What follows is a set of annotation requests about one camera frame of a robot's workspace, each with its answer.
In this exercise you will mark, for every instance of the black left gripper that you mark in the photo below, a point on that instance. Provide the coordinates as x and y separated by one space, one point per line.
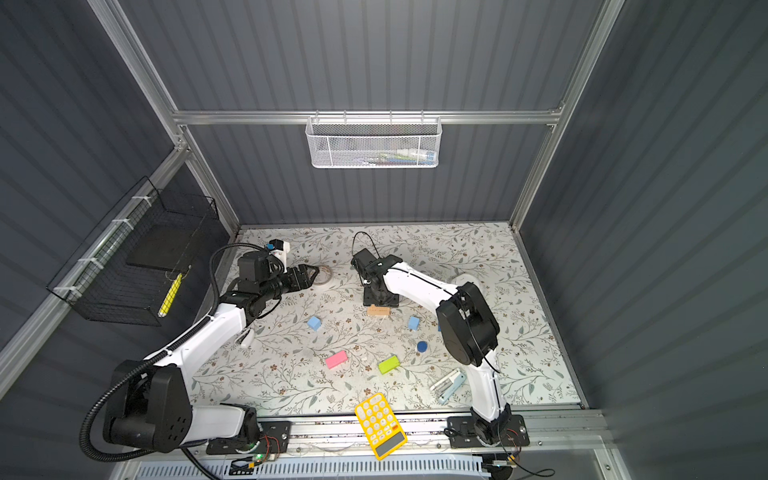
304 281

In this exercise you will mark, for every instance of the light blue cube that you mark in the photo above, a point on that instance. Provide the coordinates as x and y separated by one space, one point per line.
314 323

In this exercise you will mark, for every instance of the white round device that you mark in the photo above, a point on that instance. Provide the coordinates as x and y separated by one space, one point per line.
464 278

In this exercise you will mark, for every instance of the white light-blue stapler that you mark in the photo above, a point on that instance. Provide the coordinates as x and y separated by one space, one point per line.
448 385

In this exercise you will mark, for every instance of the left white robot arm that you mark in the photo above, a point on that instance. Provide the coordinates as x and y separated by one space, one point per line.
147 408

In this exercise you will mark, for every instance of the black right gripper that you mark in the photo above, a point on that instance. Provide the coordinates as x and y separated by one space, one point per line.
367 298

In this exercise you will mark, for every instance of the pink block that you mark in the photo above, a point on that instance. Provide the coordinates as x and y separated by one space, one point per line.
336 359

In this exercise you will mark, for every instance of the black wire basket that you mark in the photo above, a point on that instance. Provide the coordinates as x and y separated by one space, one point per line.
123 275

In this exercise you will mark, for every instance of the wooden block with holes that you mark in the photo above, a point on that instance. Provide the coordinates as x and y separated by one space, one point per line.
378 311

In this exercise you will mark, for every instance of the green block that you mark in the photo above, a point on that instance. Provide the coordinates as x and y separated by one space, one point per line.
388 364

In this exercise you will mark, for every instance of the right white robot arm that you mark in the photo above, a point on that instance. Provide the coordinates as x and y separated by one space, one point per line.
468 327

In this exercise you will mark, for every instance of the white wire basket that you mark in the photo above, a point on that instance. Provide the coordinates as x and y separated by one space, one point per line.
335 145

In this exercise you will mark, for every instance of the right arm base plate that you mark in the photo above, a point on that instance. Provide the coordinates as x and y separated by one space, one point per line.
473 432

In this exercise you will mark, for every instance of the yellow calculator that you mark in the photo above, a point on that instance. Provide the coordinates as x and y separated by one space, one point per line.
380 426

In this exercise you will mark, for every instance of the yellow marker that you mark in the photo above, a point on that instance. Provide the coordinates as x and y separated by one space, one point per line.
170 296

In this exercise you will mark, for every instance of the tape roll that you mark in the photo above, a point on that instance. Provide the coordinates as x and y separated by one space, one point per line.
324 277

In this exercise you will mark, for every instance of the pens in white basket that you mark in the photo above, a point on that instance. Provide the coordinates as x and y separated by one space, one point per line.
402 157

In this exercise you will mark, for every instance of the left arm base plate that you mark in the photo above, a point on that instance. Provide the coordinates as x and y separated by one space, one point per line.
273 439

